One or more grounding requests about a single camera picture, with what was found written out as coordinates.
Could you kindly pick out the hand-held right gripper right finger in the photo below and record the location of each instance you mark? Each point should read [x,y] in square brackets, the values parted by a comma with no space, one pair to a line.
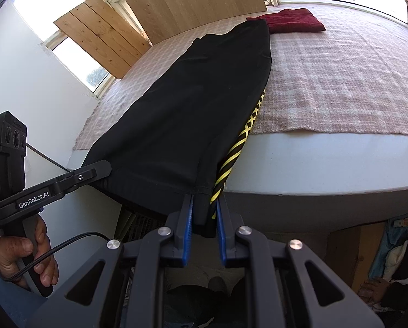
[221,235]

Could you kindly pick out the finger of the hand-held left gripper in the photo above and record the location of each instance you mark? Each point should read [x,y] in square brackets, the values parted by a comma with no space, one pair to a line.
[87,174]

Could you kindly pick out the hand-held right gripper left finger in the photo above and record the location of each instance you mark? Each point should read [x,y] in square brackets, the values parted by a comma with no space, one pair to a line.
[189,232]

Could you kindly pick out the black pants with yellow stripes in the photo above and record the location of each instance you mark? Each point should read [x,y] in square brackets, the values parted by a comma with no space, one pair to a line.
[190,109]

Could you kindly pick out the maroon sweater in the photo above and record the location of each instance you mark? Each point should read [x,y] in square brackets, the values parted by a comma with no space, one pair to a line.
[292,20]

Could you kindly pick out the person's left hand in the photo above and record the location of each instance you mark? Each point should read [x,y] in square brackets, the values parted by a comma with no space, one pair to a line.
[12,256]

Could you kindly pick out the white ribbed grille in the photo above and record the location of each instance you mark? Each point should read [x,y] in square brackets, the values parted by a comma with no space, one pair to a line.
[135,225]

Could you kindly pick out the cardboard box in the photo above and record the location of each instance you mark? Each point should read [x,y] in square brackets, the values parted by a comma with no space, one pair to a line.
[347,252]

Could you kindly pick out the person's blue jeans leg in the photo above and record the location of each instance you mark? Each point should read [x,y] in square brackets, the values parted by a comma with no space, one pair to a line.
[9,300]

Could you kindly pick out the pine plank board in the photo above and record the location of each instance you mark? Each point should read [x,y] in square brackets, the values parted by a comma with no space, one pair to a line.
[101,37]

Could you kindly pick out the pink plaid blanket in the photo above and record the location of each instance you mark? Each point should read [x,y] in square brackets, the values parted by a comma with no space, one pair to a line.
[327,75]

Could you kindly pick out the large light wooden board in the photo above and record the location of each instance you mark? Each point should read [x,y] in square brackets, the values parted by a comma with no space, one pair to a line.
[190,3]

